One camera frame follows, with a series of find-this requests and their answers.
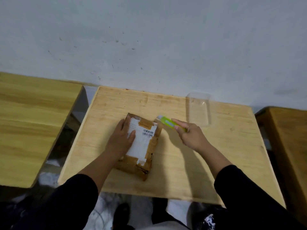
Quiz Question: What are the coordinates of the taped cardboard parcel box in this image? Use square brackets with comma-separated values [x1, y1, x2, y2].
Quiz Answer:
[116, 113, 164, 182]

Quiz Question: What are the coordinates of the clear plastic container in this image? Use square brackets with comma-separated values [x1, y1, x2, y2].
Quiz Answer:
[185, 91, 213, 127]

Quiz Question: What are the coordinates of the person's black shoe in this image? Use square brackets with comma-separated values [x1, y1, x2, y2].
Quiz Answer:
[151, 197, 169, 224]
[112, 203, 131, 230]

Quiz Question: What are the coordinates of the person's left hand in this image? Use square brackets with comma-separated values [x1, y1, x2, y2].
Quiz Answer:
[105, 115, 136, 159]

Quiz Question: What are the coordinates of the person's right forearm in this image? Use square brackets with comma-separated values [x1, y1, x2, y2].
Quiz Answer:
[199, 142, 307, 230]

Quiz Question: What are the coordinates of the wooden side table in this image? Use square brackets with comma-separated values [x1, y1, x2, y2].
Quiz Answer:
[254, 106, 307, 225]
[0, 72, 89, 189]

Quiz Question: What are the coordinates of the white plastic bag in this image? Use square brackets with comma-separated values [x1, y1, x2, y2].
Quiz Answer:
[37, 159, 63, 188]

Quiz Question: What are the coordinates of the person's right hand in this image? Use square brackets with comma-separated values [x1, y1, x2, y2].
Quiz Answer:
[171, 118, 212, 153]

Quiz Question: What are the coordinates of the green utility knife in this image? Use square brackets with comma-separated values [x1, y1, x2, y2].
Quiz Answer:
[156, 115, 188, 133]

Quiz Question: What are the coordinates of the person's left forearm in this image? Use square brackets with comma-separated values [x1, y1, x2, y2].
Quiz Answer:
[10, 149, 121, 230]

